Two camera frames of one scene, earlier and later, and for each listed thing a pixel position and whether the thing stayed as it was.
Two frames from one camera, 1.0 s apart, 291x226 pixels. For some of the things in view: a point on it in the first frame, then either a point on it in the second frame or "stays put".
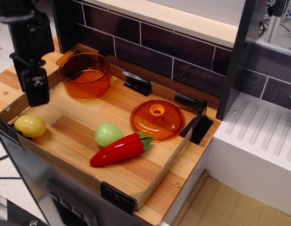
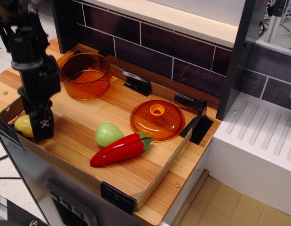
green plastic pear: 106,133 stays put
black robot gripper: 31,31 to 40,77
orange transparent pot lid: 161,119 stays put
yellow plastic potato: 30,126 stays put
